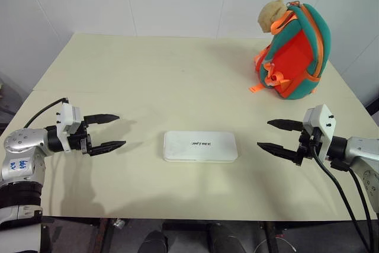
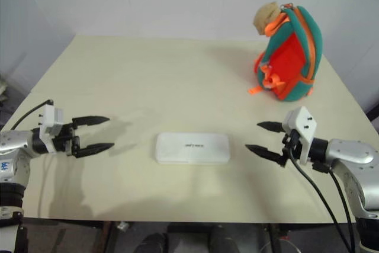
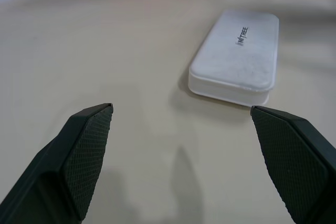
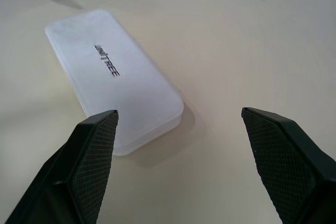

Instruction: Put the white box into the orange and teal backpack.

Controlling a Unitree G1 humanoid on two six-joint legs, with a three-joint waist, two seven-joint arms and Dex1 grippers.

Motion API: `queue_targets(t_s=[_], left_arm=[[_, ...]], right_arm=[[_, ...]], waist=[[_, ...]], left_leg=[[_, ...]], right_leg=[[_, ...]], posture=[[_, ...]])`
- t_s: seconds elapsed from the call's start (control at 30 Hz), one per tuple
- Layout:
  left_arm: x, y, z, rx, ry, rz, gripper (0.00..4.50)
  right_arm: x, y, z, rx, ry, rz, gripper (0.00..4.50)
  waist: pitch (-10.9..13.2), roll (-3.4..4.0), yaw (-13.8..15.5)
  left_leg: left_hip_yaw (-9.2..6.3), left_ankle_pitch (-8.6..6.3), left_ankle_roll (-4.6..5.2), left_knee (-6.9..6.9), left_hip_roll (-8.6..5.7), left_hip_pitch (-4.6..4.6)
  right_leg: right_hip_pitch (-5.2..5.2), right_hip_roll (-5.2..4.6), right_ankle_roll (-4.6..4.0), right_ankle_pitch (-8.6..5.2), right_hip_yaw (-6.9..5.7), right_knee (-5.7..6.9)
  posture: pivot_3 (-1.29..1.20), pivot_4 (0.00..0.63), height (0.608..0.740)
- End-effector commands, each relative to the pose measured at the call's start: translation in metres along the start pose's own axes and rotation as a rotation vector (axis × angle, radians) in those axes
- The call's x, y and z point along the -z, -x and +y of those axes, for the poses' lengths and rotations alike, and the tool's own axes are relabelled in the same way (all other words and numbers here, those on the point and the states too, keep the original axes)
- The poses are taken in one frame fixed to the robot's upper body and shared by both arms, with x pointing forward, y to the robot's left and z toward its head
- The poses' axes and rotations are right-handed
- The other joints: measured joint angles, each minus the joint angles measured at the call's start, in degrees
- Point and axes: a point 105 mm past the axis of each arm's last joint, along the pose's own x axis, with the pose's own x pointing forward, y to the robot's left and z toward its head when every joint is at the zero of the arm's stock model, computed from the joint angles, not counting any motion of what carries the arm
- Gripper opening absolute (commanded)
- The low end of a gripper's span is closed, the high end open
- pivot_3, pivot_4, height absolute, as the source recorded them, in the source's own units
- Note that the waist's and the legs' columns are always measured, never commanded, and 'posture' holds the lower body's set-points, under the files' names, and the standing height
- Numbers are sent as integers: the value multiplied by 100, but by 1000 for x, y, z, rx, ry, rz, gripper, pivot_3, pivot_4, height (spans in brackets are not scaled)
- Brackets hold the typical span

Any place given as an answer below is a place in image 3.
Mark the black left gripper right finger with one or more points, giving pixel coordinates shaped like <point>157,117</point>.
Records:
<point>294,161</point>

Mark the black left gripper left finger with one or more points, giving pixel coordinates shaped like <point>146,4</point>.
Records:
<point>78,161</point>

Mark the white rectangular case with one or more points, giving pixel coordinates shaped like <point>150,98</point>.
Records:
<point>236,58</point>

